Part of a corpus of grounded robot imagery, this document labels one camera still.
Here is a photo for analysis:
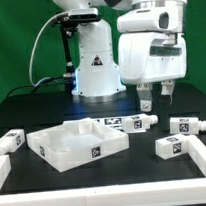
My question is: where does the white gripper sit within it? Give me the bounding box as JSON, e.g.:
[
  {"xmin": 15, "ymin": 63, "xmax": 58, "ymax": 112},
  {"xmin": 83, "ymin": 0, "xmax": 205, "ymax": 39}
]
[{"xmin": 118, "ymin": 32, "xmax": 187, "ymax": 112}]

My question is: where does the white square table top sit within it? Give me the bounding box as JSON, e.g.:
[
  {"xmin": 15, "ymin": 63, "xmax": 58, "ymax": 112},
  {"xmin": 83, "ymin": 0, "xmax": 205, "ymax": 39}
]
[{"xmin": 26, "ymin": 118, "xmax": 130, "ymax": 173}]

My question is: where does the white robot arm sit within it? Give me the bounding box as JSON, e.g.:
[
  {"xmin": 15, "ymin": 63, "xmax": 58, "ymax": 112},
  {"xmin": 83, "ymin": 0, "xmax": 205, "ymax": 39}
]
[{"xmin": 53, "ymin": 0, "xmax": 187, "ymax": 112}]

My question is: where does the paper sheet with tags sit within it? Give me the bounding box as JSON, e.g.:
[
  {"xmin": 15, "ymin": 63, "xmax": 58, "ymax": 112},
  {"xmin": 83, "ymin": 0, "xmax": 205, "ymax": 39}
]
[{"xmin": 96, "ymin": 117, "xmax": 123, "ymax": 131}]

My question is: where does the white U-shaped fence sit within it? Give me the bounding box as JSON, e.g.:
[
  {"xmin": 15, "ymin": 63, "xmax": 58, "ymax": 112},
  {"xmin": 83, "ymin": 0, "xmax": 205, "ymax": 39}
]
[{"xmin": 0, "ymin": 136, "xmax": 206, "ymax": 206}]

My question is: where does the black cable on table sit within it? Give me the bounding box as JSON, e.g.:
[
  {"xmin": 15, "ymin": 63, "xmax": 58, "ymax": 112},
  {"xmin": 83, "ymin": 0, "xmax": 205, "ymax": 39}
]
[{"xmin": 4, "ymin": 73, "xmax": 77, "ymax": 99}]

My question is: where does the grey camera cable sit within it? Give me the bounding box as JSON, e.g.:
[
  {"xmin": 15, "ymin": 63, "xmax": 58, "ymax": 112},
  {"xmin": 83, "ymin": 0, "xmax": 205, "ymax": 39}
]
[{"xmin": 24, "ymin": 11, "xmax": 74, "ymax": 88}]

